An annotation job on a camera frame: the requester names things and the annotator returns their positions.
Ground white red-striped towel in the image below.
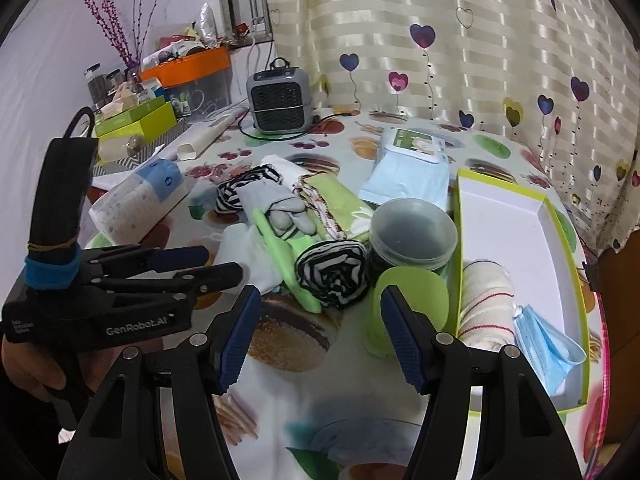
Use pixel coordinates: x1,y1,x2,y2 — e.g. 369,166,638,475
458,260,515,352

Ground blue face masks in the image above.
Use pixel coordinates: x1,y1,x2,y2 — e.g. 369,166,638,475
513,306,587,396

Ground black white striped sock roll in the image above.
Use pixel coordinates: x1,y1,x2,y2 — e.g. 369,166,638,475
294,240,369,310

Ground left hand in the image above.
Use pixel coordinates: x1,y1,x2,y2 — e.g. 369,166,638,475
1,337,125,402

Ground green plastic jar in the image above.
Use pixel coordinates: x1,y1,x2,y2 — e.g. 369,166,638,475
361,266,449,359

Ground black white striped sock far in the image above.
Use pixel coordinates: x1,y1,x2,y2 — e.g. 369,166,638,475
214,165,282,214

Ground light green thin cloth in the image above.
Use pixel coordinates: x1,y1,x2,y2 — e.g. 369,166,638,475
252,209,322,314

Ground chevron pattern tray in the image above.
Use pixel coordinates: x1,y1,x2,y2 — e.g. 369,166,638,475
93,119,188,177

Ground grey folded sock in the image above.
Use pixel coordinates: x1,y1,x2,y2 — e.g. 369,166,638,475
240,183,317,238

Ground green white box tray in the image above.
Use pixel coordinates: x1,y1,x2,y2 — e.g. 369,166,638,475
454,169,590,413

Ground rolled white paper tube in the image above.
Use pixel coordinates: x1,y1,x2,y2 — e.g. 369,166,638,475
176,107,247,162

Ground green cardboard box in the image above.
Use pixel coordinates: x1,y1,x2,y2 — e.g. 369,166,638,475
94,96,177,142

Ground clear plastic lidded jar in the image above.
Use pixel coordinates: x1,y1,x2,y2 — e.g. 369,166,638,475
367,197,459,281

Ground green patterned cloth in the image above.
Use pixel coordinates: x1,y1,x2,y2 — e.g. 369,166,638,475
294,172,373,244

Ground orange lidded storage box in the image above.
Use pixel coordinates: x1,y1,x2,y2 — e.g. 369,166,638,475
141,46,231,117

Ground grey portable space heater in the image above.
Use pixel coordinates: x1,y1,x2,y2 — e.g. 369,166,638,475
246,58,314,134

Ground wet wipes pack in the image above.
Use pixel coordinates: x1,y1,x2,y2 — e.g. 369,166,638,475
358,128,449,210

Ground purple dried flower branches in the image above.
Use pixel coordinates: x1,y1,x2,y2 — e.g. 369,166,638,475
84,0,160,70

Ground heart patterned curtain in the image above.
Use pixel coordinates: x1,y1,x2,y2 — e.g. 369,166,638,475
267,0,639,252

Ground black wrist strap handle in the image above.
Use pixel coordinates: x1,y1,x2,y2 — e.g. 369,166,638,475
24,106,99,290

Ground black heater power cable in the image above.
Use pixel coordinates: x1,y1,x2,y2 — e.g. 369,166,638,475
236,106,362,142

